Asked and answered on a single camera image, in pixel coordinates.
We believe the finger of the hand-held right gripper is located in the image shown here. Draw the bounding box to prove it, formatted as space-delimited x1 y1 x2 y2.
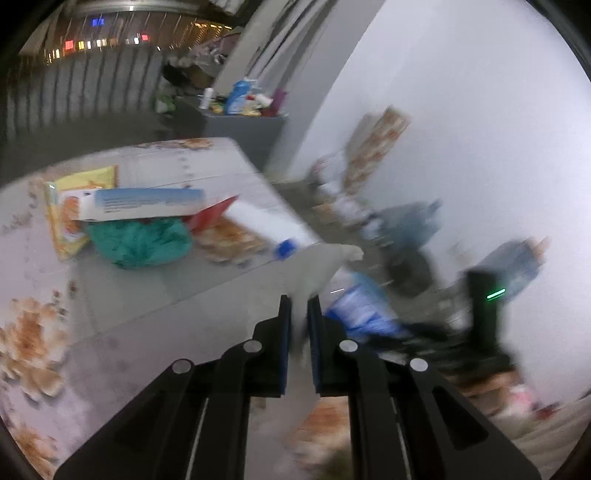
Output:
376 323 468 363

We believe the tall patterned box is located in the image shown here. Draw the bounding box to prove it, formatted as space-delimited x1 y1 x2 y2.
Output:
346 106 411 195

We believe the large blue water jug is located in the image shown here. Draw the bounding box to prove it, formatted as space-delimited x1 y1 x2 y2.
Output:
369 198 444 245

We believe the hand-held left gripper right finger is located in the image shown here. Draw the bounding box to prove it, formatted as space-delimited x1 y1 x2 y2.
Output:
307 295 543 480

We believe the green plastic bag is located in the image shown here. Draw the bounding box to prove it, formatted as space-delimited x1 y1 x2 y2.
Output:
87 217 194 271

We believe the metal balcony railing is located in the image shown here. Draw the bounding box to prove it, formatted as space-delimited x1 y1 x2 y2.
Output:
0 9 232 144

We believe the red plastic bag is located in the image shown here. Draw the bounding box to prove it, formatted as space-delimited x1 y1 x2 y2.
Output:
185 195 240 232

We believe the white plastic bag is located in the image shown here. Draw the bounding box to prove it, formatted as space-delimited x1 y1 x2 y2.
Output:
286 242 365 370

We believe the blue plastic wastebasket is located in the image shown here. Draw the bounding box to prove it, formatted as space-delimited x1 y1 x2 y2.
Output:
323 272 407 342

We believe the grey cabinet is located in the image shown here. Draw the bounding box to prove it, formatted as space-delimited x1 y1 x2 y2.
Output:
173 95 289 169

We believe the floral tablecloth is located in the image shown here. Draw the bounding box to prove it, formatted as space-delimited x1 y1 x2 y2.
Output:
0 136 365 480

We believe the pile of small packets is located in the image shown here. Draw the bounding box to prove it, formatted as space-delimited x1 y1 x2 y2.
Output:
210 90 282 118

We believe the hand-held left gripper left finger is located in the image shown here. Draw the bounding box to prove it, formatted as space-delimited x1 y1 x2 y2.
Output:
53 295 293 480

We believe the white bottle blue cap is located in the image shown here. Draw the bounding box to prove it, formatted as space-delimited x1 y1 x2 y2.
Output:
228 203 321 247

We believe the white and blue box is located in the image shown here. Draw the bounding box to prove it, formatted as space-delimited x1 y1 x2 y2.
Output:
79 187 206 222

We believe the yellow snack box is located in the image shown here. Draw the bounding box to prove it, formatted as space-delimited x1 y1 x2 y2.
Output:
44 165 120 261

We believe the pile of printed packaging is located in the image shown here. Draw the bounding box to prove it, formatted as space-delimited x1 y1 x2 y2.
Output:
309 152 384 227

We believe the grey curtain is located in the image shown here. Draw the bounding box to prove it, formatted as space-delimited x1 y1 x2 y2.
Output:
212 0 384 97

